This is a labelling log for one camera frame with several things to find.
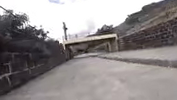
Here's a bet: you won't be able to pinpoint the hillside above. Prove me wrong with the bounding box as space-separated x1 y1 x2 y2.
108 0 177 38

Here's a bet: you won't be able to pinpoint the brown stone retaining wall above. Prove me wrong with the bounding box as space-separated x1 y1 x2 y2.
113 11 177 55

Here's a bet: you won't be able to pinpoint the grey concrete road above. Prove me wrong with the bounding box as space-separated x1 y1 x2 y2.
0 40 177 100

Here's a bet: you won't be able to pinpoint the pole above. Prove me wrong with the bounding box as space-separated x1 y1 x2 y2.
61 21 71 42

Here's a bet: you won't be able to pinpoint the small concrete bridge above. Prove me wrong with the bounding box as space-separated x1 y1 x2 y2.
62 31 121 61

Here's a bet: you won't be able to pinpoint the dark tree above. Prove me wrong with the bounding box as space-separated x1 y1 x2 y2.
94 22 116 37

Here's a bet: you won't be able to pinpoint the dark kerb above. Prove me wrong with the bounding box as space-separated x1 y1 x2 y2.
91 42 177 88

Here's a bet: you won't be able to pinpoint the raised grey concrete pavement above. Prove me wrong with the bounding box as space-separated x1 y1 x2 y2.
91 41 177 77

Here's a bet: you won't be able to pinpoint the bushes above wall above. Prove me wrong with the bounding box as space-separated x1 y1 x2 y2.
0 3 53 50

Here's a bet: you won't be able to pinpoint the dark stone retaining wall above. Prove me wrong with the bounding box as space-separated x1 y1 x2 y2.
0 11 78 100

